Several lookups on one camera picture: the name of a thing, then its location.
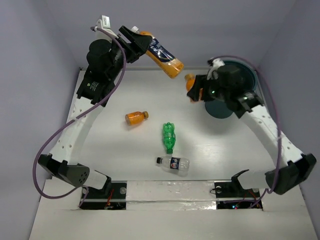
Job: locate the green plastic bottle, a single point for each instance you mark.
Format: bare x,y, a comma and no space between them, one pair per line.
168,137

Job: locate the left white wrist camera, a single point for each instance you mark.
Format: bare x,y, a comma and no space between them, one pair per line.
103,23

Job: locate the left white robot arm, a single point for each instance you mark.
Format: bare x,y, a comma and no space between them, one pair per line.
107,59

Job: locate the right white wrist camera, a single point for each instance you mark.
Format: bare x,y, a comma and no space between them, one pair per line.
216,63

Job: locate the dark teal plastic bin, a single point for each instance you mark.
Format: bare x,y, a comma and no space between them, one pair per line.
236,79

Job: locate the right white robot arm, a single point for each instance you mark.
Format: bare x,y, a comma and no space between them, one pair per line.
291,165

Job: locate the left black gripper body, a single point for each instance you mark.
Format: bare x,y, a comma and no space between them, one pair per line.
130,44

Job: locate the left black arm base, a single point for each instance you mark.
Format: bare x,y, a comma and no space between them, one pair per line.
114,199

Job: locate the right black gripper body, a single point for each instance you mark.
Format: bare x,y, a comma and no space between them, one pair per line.
213,90

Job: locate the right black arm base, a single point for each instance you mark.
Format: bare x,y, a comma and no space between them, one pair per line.
231,196

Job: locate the small orange bottle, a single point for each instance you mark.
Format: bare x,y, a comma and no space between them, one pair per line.
190,80
136,117

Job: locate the clear pepsi bottle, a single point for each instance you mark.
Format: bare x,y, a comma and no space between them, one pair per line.
174,165

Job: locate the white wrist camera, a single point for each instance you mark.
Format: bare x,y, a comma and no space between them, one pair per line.
216,63
103,23

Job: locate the orange bottle blue label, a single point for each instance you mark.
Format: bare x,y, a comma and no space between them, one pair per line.
161,56

